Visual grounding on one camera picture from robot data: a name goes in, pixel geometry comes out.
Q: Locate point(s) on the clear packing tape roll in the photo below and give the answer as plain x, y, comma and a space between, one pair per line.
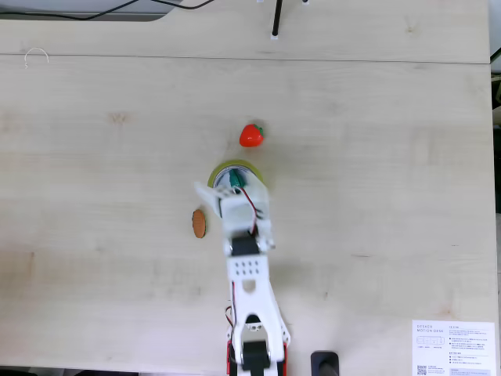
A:
218, 169

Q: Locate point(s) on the red toy strawberry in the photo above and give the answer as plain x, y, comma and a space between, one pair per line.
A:
251, 136

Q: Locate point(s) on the green toy cucumber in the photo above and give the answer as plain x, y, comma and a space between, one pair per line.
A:
236, 179

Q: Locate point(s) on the thin black camera stand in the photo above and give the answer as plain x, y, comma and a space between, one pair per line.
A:
277, 19

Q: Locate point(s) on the grey board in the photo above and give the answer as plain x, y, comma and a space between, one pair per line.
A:
58, 6

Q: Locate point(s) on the brown toy bread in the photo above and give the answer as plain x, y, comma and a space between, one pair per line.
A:
199, 223

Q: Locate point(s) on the black clamp pole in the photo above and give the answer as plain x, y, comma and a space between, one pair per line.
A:
324, 364

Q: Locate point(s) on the red table clamp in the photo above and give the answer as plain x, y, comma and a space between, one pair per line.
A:
230, 360
284, 360

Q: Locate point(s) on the white printed paper sheet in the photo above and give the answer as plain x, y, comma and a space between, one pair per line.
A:
454, 348

